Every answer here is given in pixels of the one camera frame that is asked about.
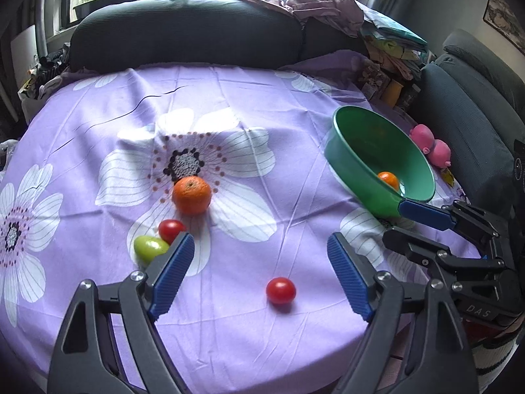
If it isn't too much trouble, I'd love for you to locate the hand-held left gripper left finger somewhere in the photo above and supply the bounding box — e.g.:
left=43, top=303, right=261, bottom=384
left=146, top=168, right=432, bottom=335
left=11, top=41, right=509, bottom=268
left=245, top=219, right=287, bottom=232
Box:
left=47, top=232, right=196, bottom=394

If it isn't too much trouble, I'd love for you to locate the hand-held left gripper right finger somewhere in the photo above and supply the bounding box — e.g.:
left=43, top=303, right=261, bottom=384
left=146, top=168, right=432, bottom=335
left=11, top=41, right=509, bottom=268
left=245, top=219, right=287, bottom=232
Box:
left=327, top=232, right=480, bottom=394

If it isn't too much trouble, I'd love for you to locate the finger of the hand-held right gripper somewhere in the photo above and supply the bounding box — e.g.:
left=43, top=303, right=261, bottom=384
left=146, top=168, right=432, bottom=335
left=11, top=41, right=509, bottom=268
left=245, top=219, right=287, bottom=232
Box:
left=399, top=199, right=510, bottom=256
left=382, top=227, right=508, bottom=285

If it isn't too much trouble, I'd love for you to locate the green tomato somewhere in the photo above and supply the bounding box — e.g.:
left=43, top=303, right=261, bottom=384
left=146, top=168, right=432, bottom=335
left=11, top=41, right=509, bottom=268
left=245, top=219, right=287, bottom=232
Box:
left=134, top=236, right=170, bottom=264

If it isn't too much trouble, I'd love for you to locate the red cherry tomato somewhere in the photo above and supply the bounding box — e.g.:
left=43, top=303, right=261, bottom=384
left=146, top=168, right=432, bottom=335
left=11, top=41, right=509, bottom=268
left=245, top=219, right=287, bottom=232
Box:
left=266, top=277, right=297, bottom=305
left=158, top=219, right=187, bottom=245

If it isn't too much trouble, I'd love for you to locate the small orange mandarin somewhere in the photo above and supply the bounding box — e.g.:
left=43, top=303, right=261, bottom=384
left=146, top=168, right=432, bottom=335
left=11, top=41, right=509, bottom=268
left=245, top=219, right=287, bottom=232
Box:
left=377, top=171, right=400, bottom=191

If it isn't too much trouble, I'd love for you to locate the large orange mandarin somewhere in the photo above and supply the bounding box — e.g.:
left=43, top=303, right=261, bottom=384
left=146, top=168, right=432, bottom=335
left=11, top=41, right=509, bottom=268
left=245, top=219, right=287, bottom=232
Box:
left=172, top=176, right=213, bottom=215

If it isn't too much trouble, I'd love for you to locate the green plastic bowl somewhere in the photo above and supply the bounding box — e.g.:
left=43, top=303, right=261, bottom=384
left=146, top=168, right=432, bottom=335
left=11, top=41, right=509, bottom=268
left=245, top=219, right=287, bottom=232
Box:
left=324, top=106, right=436, bottom=219

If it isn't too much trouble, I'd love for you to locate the pink plush pig toy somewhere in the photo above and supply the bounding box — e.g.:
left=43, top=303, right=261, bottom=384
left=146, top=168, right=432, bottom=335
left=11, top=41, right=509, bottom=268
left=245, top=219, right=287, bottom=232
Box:
left=409, top=124, right=452, bottom=169

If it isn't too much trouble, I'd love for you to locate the dark grey armchair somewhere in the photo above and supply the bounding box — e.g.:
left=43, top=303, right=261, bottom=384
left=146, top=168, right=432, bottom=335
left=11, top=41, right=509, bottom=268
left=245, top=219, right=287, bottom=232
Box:
left=410, top=29, right=525, bottom=214

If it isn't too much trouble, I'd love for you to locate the dark jar with lid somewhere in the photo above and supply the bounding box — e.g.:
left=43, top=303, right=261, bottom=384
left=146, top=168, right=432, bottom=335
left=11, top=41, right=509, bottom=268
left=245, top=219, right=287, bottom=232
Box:
left=400, top=83, right=421, bottom=111

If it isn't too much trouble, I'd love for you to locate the purple floral cloth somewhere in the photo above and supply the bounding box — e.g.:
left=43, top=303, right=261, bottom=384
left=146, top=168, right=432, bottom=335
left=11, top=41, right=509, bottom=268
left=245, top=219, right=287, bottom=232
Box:
left=0, top=49, right=480, bottom=390

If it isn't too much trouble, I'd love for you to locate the stack of folded clothes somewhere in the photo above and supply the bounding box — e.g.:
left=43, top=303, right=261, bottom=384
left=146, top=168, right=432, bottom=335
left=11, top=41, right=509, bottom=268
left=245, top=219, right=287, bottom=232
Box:
left=361, top=8, right=429, bottom=80

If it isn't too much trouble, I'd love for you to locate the mauve crumpled garment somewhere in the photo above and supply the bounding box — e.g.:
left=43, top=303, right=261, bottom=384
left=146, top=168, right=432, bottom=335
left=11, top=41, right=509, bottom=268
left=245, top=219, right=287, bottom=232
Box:
left=227, top=0, right=366, bottom=37

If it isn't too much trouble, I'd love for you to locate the dark grey sofa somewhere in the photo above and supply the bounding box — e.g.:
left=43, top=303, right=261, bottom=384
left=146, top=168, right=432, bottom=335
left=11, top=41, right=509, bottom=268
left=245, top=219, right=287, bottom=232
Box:
left=70, top=0, right=370, bottom=72

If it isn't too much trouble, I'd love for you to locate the dark clutter pile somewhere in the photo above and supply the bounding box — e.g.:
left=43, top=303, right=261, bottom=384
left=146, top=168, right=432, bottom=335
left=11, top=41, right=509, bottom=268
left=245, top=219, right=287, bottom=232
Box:
left=16, top=45, right=74, bottom=99

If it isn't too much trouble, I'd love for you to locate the white flat panel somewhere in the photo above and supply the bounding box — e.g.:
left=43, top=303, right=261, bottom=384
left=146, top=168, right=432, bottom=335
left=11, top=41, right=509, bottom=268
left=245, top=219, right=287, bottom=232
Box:
left=10, top=25, right=39, bottom=87

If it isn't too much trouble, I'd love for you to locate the framed wall picture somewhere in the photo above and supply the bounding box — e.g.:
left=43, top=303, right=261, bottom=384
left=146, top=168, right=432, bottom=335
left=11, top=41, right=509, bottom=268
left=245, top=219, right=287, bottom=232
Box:
left=485, top=0, right=525, bottom=56

